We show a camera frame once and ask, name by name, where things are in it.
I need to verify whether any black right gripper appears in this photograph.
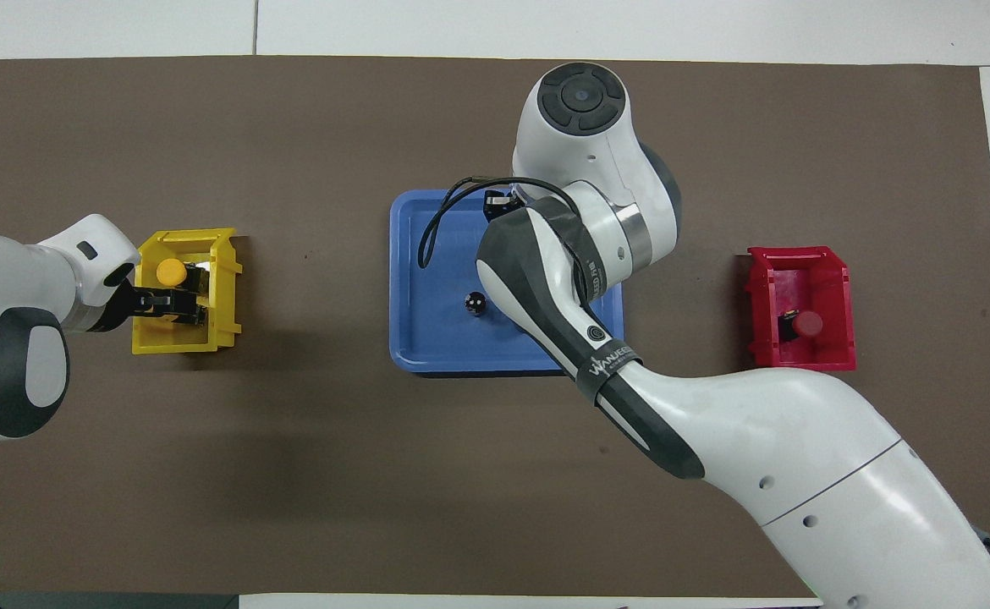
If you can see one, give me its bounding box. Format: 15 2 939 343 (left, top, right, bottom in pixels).
484 189 531 224

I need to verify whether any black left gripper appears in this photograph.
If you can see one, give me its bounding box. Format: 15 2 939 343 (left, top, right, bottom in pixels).
89 279 210 333

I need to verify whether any red push button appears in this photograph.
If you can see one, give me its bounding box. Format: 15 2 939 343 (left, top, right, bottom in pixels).
778 309 826 342

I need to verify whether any blue plastic tray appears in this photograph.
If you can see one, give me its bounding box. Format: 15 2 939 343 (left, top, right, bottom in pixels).
389 188 625 377

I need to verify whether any yellow plastic bin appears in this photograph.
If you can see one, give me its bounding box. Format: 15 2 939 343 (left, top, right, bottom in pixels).
131 227 244 356

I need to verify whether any brown table mat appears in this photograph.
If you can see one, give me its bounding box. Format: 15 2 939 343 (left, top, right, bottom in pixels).
0 55 990 600

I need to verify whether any red plastic bin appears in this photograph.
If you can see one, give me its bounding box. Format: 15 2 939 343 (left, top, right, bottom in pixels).
745 245 858 373

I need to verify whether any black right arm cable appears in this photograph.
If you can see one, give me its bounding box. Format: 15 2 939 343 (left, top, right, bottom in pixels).
417 175 585 270

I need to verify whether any black strap white print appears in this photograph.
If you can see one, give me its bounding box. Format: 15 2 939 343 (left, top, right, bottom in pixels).
537 196 610 301
574 337 644 409

